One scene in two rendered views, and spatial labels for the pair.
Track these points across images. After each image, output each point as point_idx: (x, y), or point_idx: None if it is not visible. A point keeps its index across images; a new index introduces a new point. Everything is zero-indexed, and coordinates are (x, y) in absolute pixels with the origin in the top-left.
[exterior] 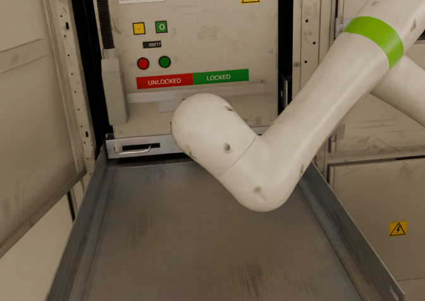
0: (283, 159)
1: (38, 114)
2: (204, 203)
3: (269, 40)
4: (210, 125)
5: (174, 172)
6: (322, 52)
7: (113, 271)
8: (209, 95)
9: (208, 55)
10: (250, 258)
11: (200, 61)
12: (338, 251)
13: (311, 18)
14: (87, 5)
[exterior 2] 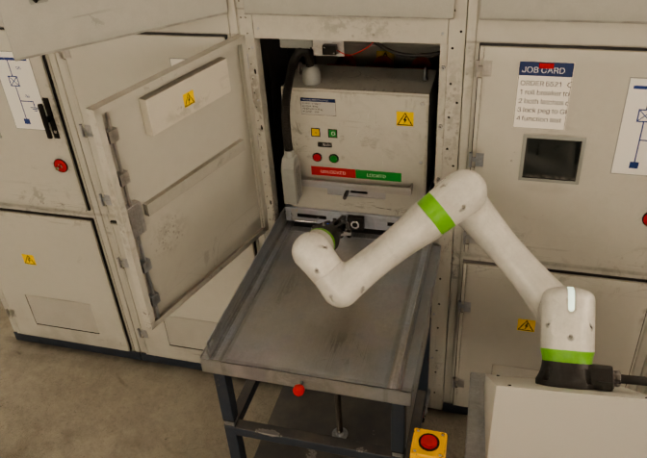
0: (349, 282)
1: (234, 190)
2: None
3: (420, 155)
4: (308, 257)
5: None
6: None
7: (260, 315)
8: (313, 237)
9: (368, 159)
10: (344, 328)
11: (362, 162)
12: (401, 337)
13: (451, 147)
14: None
